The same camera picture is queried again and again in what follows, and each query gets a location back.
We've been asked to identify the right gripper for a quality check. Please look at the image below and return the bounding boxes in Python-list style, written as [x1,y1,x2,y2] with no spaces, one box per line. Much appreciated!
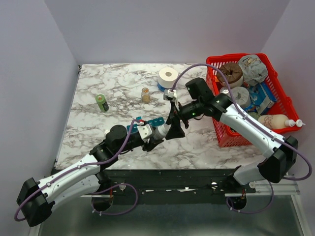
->
[165,99,203,140]

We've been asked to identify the white pill bottle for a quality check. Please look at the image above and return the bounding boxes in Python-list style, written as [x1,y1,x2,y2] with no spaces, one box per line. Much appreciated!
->
[153,124,169,140]

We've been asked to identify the teal weekly pill organizer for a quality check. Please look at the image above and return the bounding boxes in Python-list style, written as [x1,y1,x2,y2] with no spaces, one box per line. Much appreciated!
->
[131,117,165,134]

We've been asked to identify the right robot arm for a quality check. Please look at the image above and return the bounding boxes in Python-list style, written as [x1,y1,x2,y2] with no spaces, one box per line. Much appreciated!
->
[163,78,298,193]

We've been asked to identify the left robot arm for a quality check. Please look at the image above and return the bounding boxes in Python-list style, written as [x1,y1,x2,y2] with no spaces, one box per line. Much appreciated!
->
[14,122,169,227]

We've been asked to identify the blue tape roll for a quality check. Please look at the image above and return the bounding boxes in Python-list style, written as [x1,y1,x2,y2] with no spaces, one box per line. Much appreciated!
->
[157,83,173,92]

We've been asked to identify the amber glass pill jar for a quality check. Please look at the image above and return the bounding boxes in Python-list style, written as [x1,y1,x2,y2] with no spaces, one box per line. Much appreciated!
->
[141,88,151,103]

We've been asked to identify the white toilet paper roll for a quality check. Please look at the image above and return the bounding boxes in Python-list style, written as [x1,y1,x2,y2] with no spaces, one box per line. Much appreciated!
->
[157,67,178,89]

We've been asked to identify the red plastic basket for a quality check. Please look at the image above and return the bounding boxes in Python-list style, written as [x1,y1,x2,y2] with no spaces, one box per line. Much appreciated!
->
[206,53,301,148]

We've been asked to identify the green pill bottle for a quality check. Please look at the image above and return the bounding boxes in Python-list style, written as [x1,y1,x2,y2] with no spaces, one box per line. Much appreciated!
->
[95,94,109,113]

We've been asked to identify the grey paper roll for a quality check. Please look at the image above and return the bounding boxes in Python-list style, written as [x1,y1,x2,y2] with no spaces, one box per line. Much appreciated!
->
[231,87,251,111]

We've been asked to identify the brown paper roll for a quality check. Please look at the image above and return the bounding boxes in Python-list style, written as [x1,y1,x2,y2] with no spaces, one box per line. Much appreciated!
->
[219,62,243,89]

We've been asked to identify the green round object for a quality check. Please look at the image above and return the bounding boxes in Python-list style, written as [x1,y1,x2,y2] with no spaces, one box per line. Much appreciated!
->
[248,112,260,120]

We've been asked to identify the blue cardboard box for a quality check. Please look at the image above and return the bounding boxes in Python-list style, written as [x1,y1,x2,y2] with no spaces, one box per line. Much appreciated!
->
[247,82,277,115]

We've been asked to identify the grey crumpled printed bag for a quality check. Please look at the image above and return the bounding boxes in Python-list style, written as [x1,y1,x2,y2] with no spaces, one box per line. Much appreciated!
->
[238,54,268,86]

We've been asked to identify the cream squeeze bottle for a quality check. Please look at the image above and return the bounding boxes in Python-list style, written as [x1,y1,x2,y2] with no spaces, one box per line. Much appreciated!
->
[258,114,305,129]

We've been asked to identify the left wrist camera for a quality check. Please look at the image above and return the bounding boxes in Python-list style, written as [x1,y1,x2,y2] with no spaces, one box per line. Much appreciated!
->
[137,124,154,143]

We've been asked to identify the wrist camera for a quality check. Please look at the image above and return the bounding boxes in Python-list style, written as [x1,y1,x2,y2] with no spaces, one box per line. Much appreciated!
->
[163,89,177,102]
[137,124,154,143]

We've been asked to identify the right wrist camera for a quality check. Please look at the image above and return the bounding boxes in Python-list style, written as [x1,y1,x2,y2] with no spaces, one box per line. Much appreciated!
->
[163,89,177,102]

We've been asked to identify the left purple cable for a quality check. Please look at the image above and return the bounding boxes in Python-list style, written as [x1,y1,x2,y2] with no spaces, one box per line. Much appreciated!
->
[14,119,138,222]

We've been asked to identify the purple cable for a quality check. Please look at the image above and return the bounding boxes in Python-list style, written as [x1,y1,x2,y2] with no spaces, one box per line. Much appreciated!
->
[171,63,313,214]
[14,119,138,222]

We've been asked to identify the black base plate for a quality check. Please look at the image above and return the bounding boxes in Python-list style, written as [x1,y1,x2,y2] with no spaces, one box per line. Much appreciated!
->
[50,168,288,205]

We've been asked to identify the aluminium rail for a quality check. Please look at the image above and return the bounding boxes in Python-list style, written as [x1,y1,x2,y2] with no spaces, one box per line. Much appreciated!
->
[76,170,299,200]

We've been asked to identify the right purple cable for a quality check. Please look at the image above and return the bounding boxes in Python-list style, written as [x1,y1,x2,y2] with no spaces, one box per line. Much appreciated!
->
[171,63,313,214]

